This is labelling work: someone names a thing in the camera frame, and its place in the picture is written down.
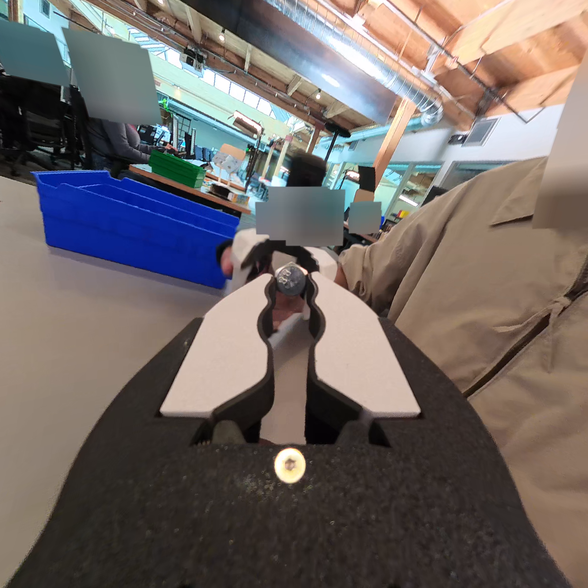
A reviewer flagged black office chair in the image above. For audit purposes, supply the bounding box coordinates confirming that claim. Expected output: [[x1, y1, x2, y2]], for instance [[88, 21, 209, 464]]
[[0, 76, 88, 171]]

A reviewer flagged black floor lamp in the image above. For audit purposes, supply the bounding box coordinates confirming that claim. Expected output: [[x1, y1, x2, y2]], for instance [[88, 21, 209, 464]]
[[322, 122, 352, 162]]

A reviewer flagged colourful cardboard box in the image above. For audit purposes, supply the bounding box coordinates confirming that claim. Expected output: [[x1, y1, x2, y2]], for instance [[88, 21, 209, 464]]
[[209, 184, 250, 206]]

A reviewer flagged stack of green bins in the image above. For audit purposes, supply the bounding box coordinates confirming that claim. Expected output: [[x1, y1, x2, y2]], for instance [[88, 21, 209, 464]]
[[149, 149, 206, 188]]

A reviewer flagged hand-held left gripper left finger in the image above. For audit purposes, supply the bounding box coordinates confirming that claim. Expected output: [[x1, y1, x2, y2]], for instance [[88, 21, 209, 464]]
[[159, 274, 276, 442]]

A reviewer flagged blue plastic bin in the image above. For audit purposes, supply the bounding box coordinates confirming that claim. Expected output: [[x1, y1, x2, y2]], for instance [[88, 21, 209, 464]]
[[31, 170, 240, 290]]

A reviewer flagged wooden table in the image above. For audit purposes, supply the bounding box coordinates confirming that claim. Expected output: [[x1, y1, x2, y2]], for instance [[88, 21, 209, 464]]
[[129, 164, 252, 217]]

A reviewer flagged silver ventilation duct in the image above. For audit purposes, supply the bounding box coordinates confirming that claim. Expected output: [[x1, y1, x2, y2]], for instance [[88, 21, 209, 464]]
[[184, 0, 444, 127]]

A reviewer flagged light panel on stand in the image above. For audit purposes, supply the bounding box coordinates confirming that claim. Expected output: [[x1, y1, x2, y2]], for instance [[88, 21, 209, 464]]
[[232, 110, 266, 139]]

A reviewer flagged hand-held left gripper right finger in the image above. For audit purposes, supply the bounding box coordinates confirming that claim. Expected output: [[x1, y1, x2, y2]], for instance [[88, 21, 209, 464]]
[[307, 272, 422, 442]]

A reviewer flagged wall vent grille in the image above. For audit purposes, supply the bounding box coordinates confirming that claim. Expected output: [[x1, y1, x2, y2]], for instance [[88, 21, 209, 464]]
[[462, 117, 500, 147]]

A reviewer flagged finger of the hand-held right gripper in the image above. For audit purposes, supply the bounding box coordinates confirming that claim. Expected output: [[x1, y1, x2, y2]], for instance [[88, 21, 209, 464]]
[[302, 247, 339, 282], [231, 230, 270, 293]]

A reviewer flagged steel hex bolt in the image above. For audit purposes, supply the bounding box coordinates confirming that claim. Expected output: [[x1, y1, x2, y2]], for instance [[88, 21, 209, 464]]
[[275, 263, 307, 296]]

